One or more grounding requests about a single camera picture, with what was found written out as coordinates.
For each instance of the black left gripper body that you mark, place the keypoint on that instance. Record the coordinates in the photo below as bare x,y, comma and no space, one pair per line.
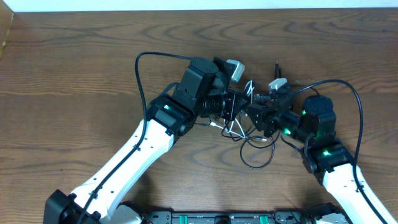
226,111

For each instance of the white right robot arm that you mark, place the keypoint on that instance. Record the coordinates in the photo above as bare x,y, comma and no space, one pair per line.
323,154

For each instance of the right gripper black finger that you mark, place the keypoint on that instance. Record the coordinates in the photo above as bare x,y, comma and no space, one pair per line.
261,98
257,114

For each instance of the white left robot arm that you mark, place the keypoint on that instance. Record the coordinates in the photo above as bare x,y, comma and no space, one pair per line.
202,91

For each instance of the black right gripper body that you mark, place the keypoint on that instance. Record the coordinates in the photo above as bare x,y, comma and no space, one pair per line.
270,122

